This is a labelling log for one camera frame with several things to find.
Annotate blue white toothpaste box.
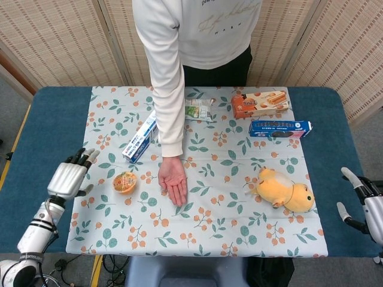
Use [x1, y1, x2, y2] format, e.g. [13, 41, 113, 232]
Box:
[121, 109, 159, 164]

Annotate person bare hand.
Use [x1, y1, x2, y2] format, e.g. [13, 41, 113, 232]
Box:
[157, 155, 189, 207]

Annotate black bag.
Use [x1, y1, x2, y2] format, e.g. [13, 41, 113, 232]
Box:
[247, 257, 296, 287]

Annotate orange wafer roll box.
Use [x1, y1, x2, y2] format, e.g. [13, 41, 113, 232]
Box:
[230, 90, 291, 120]

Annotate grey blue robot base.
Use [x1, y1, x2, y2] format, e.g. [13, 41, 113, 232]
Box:
[124, 256, 249, 287]

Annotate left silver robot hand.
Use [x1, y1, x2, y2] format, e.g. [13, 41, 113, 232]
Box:
[47, 148, 101, 200]

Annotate person forearm white sleeve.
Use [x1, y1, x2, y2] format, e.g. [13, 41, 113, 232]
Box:
[148, 68, 186, 158]

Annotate bamboo folding screen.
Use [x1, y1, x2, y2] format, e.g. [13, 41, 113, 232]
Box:
[0, 0, 383, 126]

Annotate person black trousers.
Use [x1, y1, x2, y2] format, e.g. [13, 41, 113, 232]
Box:
[182, 44, 254, 87]

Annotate small orange cup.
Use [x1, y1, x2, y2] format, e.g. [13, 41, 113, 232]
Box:
[112, 171, 139, 194]

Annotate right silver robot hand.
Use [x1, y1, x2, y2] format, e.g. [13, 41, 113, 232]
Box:
[336, 166, 383, 245]

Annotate yellow plush toy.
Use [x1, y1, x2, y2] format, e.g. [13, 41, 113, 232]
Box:
[245, 166, 315, 213]

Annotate floral print tablecloth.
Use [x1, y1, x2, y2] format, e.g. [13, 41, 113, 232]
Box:
[66, 86, 329, 258]

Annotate blue table cover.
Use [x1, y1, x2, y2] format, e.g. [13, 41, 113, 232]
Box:
[0, 86, 378, 258]

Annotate green white snack packet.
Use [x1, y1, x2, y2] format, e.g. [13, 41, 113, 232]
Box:
[184, 97, 217, 123]

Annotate person white sweatshirt torso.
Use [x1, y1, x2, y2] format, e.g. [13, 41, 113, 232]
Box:
[131, 0, 264, 70]

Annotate black cable bundle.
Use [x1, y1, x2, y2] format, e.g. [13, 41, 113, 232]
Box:
[101, 254, 130, 287]

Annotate blue sandwich cookie box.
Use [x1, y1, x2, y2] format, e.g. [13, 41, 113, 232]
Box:
[248, 120, 314, 139]

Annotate brown wooden beam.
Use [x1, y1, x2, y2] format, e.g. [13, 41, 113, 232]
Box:
[0, 50, 38, 95]

